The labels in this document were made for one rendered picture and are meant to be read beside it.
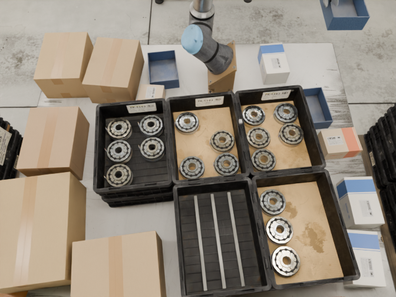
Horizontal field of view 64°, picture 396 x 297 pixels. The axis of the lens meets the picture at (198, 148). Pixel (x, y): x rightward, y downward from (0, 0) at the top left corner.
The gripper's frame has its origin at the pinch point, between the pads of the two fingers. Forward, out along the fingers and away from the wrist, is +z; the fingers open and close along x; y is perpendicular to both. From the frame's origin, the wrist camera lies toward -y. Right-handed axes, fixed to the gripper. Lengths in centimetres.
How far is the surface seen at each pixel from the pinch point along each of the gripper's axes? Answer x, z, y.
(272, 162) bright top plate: -25, 25, 62
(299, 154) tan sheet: -13, 29, 57
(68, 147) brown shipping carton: -111, 19, 56
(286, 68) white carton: -12.5, 32.7, 6.5
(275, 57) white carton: -17.3, 32.4, -0.4
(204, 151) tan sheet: -53, 26, 56
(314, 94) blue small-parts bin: 2.1, 41.4, 17.2
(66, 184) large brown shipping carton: -106, 15, 74
